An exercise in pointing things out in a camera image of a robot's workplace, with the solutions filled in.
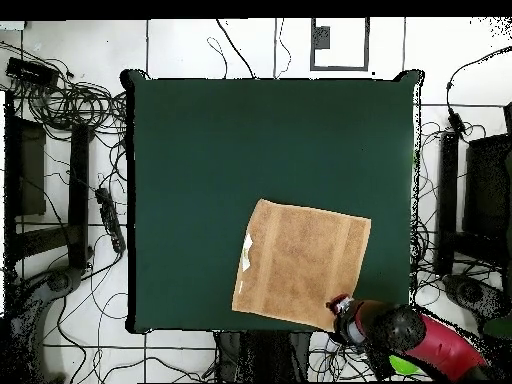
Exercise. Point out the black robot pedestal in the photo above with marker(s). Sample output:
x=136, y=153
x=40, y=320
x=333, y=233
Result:
x=264, y=356

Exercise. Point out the grey chair base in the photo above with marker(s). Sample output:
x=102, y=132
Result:
x=472, y=292
x=60, y=280

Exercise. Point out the black stand frame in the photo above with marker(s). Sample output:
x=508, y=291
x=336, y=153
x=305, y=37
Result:
x=79, y=200
x=447, y=200

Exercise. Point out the black power adapter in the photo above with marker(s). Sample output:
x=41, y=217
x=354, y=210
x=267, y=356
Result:
x=456, y=122

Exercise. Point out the black power strip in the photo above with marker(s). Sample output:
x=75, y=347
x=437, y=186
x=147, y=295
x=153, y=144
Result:
x=110, y=218

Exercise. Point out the dark green tablecloth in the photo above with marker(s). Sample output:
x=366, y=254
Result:
x=200, y=160

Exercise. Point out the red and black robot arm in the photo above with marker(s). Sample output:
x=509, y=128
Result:
x=440, y=348

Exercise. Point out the small grey square plate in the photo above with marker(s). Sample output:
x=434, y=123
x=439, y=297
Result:
x=322, y=37

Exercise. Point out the flat black box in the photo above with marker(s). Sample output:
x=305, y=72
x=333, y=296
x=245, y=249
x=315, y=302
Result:
x=30, y=71

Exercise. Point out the bright green ball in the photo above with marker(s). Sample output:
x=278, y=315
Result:
x=402, y=364

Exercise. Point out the tan terry towel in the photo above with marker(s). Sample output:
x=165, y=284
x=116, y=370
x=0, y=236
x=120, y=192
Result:
x=300, y=260

